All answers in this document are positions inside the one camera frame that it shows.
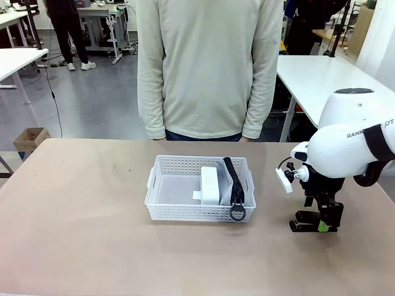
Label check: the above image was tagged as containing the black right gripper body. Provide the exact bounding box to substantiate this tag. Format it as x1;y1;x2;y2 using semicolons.
298;172;345;202

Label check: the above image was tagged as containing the black stapler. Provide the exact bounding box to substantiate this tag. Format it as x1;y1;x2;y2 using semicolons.
289;210;339;232

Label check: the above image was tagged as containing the grey pouch with black zipper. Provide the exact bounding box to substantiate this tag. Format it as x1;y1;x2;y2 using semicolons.
217;156;247;222

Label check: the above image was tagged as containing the white rectangular box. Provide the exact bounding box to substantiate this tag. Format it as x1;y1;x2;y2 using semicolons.
193;166;220;206

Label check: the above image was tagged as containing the person's right forearm cream sleeve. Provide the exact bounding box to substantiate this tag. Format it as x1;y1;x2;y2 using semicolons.
137;61;167;141

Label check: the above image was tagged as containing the person's left forearm cream sleeve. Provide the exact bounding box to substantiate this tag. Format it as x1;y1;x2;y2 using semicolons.
242;61;278;140

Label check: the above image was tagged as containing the white perforated plastic basket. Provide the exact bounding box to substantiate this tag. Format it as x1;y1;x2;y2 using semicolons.
144;155;257;223

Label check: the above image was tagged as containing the large white table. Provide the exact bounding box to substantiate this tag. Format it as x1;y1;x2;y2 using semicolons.
276;55;395;142

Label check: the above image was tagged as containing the wooden table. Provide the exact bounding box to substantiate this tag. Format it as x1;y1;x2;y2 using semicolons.
312;28;338;44

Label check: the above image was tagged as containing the black stand pole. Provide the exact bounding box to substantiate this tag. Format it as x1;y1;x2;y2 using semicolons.
328;0;352;59

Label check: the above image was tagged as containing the person in dark clothes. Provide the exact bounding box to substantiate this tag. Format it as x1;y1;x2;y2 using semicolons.
285;0;340;56

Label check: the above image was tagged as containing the tall cardboard box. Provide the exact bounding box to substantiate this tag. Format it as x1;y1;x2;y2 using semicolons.
351;3;376;59

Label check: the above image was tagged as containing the person in cream sweater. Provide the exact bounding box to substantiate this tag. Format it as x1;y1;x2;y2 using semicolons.
136;0;284;142

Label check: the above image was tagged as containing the white workbench cart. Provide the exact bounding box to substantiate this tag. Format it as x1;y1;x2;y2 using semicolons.
77;2;130;65

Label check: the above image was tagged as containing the small cardboard box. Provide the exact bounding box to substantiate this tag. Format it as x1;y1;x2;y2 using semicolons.
14;127;51;152

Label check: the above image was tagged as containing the person in black clothes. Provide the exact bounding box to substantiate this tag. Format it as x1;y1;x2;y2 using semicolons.
44;0;96;71

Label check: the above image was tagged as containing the white desk with white legs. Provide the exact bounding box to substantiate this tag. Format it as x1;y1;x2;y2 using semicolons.
0;47;49;105

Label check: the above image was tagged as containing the white desk with black clamp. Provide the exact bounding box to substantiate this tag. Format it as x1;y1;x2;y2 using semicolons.
0;0;44;50

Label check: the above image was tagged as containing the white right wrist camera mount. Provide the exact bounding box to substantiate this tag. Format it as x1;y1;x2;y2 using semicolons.
275;157;309;194

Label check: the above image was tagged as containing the black right arm cable sleeve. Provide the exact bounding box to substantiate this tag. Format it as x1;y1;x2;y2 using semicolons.
353;158;393;188

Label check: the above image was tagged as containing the black strap on right arm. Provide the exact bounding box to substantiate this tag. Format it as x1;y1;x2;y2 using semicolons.
361;124;392;163

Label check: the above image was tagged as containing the black floor cable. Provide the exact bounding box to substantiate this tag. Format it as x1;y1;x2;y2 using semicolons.
45;66;64;139

